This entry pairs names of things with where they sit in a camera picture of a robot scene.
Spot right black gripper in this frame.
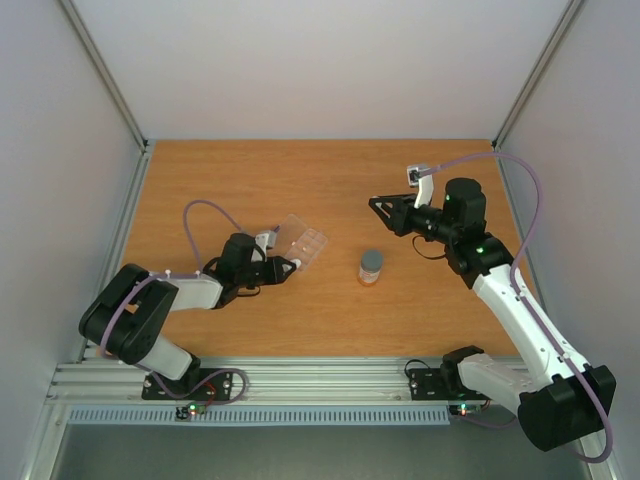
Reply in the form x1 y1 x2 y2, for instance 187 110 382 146
369 192 458 243

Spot clear plastic pill organizer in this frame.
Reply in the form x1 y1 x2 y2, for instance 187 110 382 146
271 214 328 272

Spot orange pill bottle grey cap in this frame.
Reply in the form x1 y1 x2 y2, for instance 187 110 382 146
358 249 384 286

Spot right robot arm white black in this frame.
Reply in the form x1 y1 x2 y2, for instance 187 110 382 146
368 178 616 451

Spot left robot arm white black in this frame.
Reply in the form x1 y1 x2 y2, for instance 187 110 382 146
78 233 302 398

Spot small pills in organizer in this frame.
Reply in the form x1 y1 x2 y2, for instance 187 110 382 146
290 240 311 252

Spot left small circuit board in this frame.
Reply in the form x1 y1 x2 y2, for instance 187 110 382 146
175 403 207 421

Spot small circuit board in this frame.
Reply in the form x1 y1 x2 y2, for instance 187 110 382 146
449 400 491 417
175 403 207 421

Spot right small circuit board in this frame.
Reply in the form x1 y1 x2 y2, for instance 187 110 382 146
449 400 491 417

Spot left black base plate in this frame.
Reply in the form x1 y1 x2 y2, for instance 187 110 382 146
141 368 234 402

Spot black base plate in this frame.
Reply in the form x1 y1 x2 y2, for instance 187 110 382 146
141 368 234 402
404 366 488 402

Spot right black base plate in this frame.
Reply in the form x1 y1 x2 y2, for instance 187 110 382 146
404 366 488 402

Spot left aluminium corner post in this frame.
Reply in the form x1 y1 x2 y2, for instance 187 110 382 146
58 0 150 151

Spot aluminium corner post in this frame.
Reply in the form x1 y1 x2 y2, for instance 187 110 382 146
58 0 150 151
491 0 587 149

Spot aluminium front frame rail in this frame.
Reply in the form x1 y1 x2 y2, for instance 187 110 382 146
45 355 596 404

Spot grey slotted cable duct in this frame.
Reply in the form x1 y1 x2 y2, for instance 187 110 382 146
68 406 450 427

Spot right aluminium corner post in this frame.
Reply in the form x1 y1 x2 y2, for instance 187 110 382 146
491 0 587 149

